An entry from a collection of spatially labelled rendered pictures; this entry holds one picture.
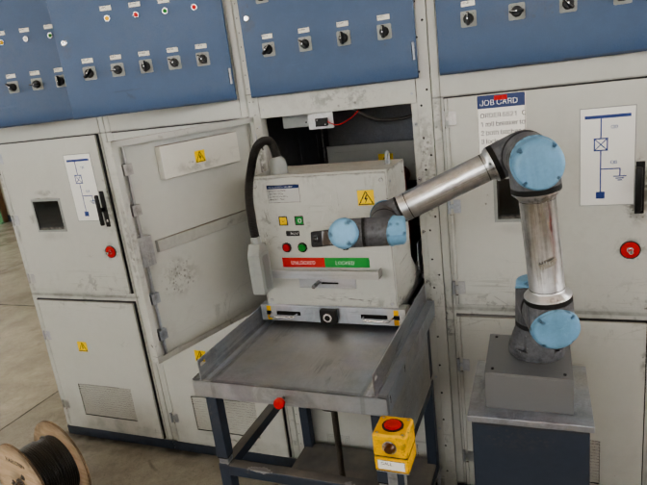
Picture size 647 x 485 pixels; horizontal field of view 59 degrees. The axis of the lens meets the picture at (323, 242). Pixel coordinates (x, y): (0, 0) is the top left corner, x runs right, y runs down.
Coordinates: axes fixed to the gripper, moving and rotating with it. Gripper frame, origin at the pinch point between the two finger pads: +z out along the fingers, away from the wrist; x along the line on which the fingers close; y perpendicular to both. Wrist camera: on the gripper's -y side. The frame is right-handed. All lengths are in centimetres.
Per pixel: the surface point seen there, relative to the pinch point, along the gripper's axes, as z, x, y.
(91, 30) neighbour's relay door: 22, 85, -87
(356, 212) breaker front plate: 10.3, 7.1, 3.2
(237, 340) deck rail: 14, -32, -42
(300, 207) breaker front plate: 14.7, 11.0, -15.6
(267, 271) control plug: 16.6, -9.5, -29.9
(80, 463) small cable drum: 52, -84, -128
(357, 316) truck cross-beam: 19.9, -27.8, -0.8
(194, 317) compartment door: 22, -23, -60
